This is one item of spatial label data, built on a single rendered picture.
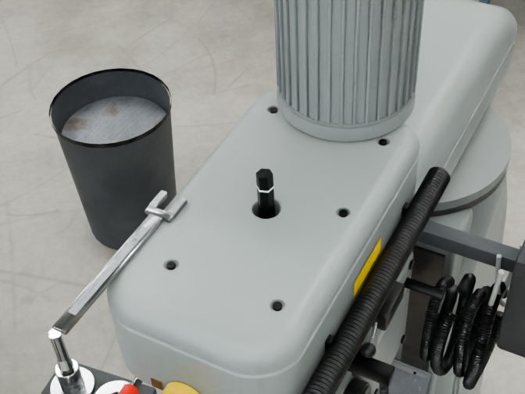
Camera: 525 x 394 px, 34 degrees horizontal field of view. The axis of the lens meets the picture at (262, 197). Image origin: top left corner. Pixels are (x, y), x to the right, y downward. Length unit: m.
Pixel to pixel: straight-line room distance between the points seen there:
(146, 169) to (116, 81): 0.44
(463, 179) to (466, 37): 0.26
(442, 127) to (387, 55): 0.36
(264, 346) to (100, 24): 4.23
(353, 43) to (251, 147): 0.21
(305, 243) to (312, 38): 0.26
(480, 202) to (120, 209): 2.08
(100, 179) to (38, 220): 0.62
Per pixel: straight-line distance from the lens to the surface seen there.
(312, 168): 1.17
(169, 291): 1.04
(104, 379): 1.87
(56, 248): 3.80
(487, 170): 1.69
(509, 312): 1.39
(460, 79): 1.57
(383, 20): 1.10
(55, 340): 1.72
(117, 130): 3.49
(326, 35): 1.11
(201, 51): 4.76
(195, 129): 4.24
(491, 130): 1.78
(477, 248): 1.44
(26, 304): 3.63
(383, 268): 1.16
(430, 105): 1.49
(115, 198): 3.46
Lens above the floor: 2.68
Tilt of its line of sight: 44 degrees down
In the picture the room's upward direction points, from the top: 4 degrees counter-clockwise
